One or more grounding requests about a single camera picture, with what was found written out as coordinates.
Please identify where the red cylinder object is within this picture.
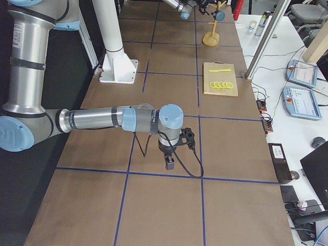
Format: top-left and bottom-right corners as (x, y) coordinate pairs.
(233, 0), (244, 21)

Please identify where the yellow plastic knife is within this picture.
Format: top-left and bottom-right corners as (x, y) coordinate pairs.
(208, 69), (231, 73)

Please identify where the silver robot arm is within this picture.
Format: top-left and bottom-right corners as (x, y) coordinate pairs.
(163, 0), (218, 20)
(1, 1), (183, 170)

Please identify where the white pedestal column base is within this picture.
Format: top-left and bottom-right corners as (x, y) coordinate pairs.
(92, 0), (138, 84)

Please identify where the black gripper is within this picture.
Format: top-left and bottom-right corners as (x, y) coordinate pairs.
(158, 138), (178, 170)
(197, 0), (218, 14)

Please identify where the black computer mouse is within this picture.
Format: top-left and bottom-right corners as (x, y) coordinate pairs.
(311, 137), (326, 149)

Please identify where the grey office chair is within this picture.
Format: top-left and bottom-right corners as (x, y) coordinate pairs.
(286, 1), (327, 32)

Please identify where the orange black power adapter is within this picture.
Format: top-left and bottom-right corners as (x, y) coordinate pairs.
(256, 99), (267, 113)

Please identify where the aluminium frame post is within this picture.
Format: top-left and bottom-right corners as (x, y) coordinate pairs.
(245, 0), (291, 79)

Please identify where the black laptop monitor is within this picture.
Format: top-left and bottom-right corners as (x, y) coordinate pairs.
(300, 144), (327, 210)

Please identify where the black box with label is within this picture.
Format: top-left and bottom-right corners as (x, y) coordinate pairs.
(268, 143), (293, 184)

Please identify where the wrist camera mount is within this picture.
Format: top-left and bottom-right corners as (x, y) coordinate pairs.
(179, 128), (195, 151)

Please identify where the teach pendant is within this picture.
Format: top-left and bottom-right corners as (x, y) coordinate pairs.
(282, 86), (322, 120)
(286, 59), (318, 88)

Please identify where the wooden mug rack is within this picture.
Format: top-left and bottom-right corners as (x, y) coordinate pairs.
(202, 1), (227, 47)

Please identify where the bamboo cutting board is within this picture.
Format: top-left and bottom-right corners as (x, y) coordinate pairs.
(203, 62), (238, 97)

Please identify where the paper cup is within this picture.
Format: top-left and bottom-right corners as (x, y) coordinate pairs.
(248, 20), (257, 32)

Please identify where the teach pendant near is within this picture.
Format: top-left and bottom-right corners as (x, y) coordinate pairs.
(282, 86), (322, 120)

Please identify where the teach pendant far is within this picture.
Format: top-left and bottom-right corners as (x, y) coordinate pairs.
(286, 59), (318, 88)

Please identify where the teal ribbed mug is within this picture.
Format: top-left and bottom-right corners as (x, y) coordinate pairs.
(211, 10), (226, 22)

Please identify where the clear water bottle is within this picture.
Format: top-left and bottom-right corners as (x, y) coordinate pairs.
(254, 11), (271, 36)

